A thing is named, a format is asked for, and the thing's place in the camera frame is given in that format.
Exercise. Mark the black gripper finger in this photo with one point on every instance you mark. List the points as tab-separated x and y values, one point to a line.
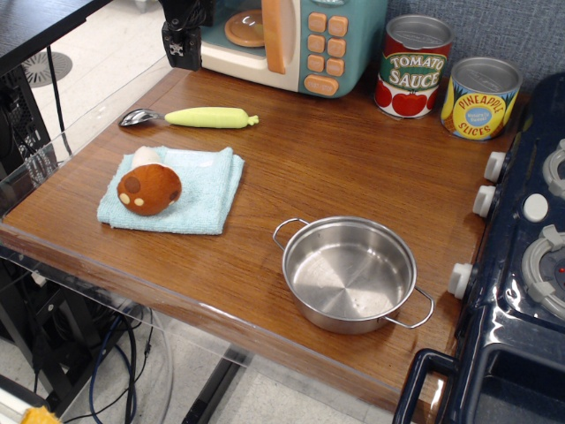
182	47

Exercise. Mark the brown plush mushroom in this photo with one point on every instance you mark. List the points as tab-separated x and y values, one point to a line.
150	186

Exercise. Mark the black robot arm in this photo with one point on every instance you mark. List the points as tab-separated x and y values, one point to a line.
189	13

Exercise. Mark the stainless steel pan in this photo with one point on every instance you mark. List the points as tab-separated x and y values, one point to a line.
349	275

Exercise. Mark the light blue folded cloth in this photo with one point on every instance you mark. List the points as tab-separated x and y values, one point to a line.
209	184

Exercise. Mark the teal toy microwave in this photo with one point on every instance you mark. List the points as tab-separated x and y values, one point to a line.
312	47

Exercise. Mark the black desk at left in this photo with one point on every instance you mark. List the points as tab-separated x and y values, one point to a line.
27	27

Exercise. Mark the tomato sauce can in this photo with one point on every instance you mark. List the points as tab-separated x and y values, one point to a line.
414	56

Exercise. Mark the pineapple slices can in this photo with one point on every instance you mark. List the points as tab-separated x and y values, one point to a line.
481	95

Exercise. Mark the white stove knob top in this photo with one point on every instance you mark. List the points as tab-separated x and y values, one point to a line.
494	166

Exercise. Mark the white stove knob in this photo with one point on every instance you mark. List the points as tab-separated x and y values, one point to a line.
483	200
494	166
459	279

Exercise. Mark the white stove knob middle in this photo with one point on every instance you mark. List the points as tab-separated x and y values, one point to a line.
483	200

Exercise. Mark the white stove knob bottom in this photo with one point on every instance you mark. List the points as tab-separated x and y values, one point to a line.
459	279

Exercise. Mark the dark blue toy stove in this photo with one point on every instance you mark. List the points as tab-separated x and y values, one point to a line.
508	366

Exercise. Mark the spoon with green handle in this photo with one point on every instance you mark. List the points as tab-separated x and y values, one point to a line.
200	117

